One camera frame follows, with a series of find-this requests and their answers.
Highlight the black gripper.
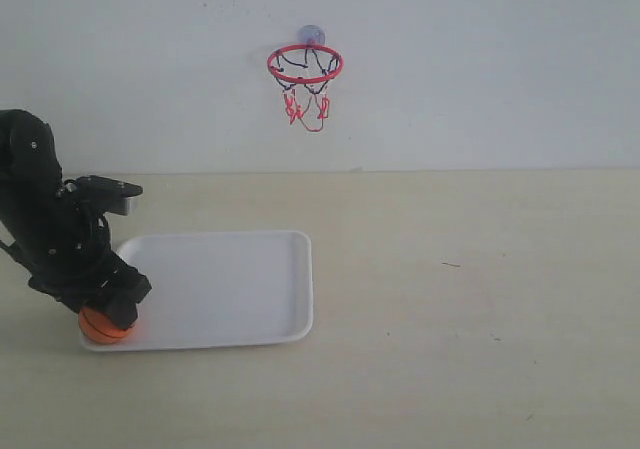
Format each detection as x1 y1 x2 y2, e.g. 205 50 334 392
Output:
19 188 152 329

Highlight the red mini basketball hoop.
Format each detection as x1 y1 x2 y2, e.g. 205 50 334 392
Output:
266 42 344 134

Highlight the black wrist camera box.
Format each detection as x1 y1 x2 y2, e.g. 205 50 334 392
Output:
74 175 143 216

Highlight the small orange basketball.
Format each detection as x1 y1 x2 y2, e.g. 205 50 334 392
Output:
78 306 134 345

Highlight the white plastic tray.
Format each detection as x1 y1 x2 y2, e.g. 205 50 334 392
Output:
79 230 314 352

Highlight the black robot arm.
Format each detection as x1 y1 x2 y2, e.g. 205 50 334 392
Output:
1 109 151 330

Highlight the clear suction cup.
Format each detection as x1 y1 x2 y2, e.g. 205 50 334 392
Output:
297 25 326 46

